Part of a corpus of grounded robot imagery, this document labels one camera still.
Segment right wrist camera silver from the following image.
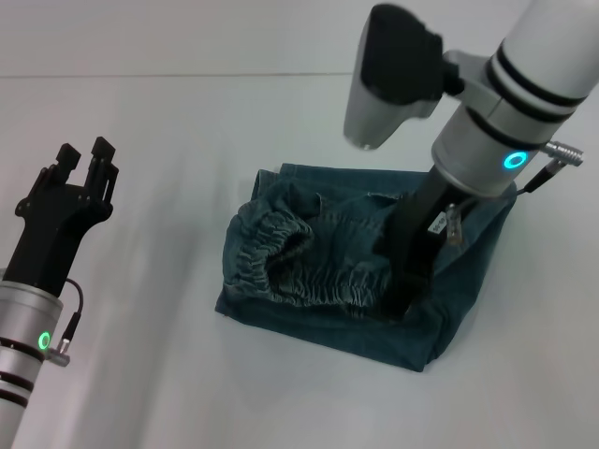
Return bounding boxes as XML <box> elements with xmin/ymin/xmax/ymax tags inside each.
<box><xmin>343</xmin><ymin>3</ymin><xmax>502</xmax><ymax>152</ymax></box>

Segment wrist black cable plug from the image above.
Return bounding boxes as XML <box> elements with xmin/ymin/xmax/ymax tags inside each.
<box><xmin>46</xmin><ymin>277</ymin><xmax>86</xmax><ymax>369</ymax></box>
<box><xmin>511</xmin><ymin>139</ymin><xmax>589</xmax><ymax>195</ymax></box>

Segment left wrist black cable plug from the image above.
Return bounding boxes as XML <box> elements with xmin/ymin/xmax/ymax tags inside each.
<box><xmin>46</xmin><ymin>277</ymin><xmax>86</xmax><ymax>369</ymax></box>

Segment clear plastic cable plug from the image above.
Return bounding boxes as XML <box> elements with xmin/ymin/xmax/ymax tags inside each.
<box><xmin>444</xmin><ymin>202</ymin><xmax>468</xmax><ymax>250</ymax></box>

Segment right wrist black cable plug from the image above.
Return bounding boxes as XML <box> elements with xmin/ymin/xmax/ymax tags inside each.
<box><xmin>511</xmin><ymin>139</ymin><xmax>589</xmax><ymax>195</ymax></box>

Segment blue denim shorts with print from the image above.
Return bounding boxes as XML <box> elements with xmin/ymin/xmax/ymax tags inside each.
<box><xmin>213</xmin><ymin>162</ymin><xmax>520</xmax><ymax>373</ymax></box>

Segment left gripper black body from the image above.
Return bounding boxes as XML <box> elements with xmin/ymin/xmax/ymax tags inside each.
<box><xmin>4</xmin><ymin>165</ymin><xmax>114</xmax><ymax>298</ymax></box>

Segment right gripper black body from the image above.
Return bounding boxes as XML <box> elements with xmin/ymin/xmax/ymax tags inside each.
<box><xmin>384</xmin><ymin>169</ymin><xmax>470</xmax><ymax>280</ymax></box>

